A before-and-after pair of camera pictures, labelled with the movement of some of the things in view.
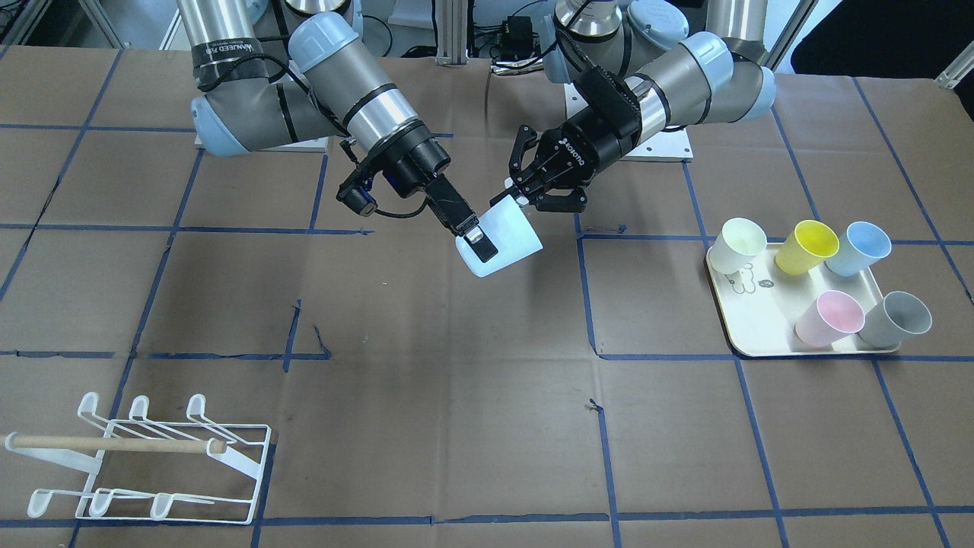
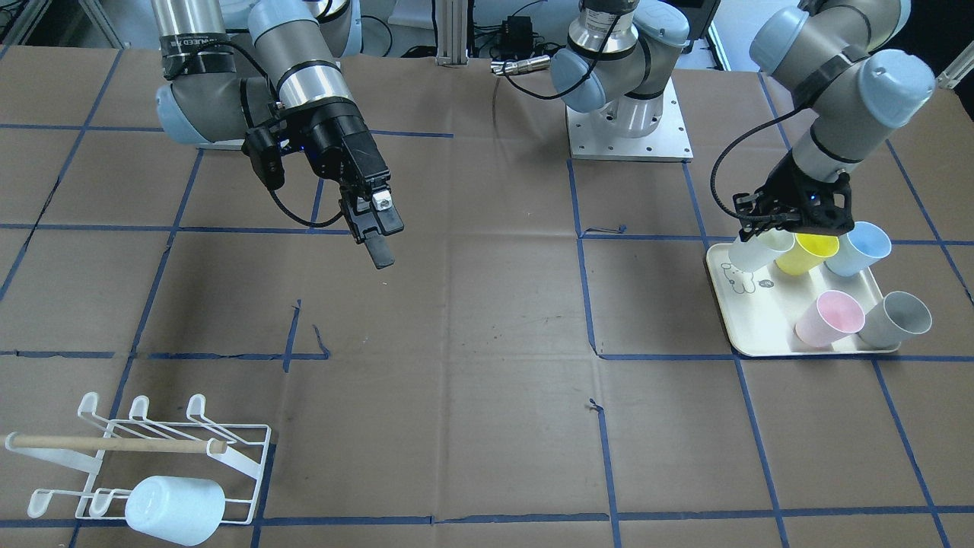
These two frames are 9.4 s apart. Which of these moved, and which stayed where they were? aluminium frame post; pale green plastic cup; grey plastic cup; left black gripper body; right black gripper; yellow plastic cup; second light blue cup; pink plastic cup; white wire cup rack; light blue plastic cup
Moved: left black gripper body; light blue plastic cup; pale green plastic cup; right black gripper
Stayed: grey plastic cup; white wire cup rack; pink plastic cup; yellow plastic cup; aluminium frame post; second light blue cup
